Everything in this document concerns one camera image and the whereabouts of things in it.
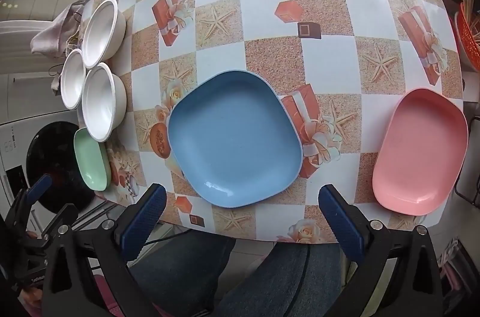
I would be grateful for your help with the black metal frame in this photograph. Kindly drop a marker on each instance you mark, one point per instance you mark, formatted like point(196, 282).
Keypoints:
point(468, 191)

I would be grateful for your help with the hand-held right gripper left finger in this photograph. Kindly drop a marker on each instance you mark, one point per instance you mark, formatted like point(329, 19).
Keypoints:
point(144, 223)

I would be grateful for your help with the person's right leg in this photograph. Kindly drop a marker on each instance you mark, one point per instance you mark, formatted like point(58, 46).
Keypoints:
point(285, 283)

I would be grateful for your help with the bundle of wooden sticks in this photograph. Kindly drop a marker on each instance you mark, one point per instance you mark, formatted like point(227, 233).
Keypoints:
point(470, 6)

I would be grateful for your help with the printed checkered tablecloth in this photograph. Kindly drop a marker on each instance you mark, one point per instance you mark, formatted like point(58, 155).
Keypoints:
point(262, 13)

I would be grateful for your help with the white washing machine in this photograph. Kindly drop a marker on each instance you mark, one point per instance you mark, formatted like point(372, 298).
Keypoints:
point(15, 152)

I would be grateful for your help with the medium white bowl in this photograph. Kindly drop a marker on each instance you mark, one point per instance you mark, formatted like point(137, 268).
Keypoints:
point(97, 99)

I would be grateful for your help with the white rounded tub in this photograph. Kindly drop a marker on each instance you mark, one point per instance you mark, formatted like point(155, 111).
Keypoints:
point(18, 36)

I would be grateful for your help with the pink striped bag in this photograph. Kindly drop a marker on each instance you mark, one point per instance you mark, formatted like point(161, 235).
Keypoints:
point(453, 264)

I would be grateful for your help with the pink towel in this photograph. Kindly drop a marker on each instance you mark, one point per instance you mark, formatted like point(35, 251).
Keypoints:
point(56, 32)

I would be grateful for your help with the person's leg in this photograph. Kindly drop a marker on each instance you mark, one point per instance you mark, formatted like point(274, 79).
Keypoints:
point(180, 272)
point(285, 283)

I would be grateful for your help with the blue square plate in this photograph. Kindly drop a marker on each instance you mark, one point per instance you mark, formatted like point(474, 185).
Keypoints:
point(232, 141)

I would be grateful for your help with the pink square plate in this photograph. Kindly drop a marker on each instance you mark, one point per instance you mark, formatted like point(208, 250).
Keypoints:
point(420, 156)

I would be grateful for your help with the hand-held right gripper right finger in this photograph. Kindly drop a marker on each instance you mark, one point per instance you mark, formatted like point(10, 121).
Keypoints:
point(339, 223)

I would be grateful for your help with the large white bowl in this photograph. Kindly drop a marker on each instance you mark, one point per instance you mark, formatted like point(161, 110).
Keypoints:
point(99, 32)

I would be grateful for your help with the small white bowl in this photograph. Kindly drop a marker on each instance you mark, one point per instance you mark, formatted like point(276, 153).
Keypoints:
point(71, 77)

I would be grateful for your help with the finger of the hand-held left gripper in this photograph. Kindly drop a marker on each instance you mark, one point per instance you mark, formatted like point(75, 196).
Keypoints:
point(64, 215)
point(39, 186)

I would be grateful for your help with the orange plastic basket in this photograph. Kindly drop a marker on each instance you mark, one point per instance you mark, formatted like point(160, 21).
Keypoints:
point(468, 40)

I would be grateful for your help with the beige towel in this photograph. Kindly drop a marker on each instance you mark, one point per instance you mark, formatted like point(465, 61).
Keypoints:
point(55, 83)

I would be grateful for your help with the person's left leg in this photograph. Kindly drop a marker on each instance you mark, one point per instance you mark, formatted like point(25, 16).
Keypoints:
point(180, 272)

